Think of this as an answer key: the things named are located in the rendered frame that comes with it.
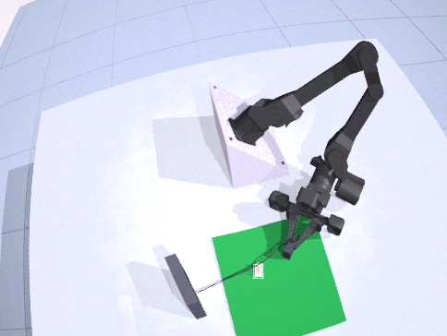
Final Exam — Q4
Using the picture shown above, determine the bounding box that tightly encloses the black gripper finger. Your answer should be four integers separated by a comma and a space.
285, 209, 298, 245
295, 219, 322, 249

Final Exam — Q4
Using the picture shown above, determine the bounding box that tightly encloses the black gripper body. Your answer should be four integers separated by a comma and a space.
268, 180, 345, 236

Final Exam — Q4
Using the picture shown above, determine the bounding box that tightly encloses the green circuit board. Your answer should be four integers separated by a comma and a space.
211, 219, 346, 336

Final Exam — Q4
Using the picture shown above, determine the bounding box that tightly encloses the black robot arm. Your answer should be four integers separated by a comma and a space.
228, 41, 384, 213

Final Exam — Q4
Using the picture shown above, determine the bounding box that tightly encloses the black cable with plug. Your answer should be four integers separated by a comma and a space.
197, 234, 300, 293

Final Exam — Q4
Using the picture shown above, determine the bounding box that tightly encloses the dark grey square fan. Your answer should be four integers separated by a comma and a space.
164, 253, 207, 319

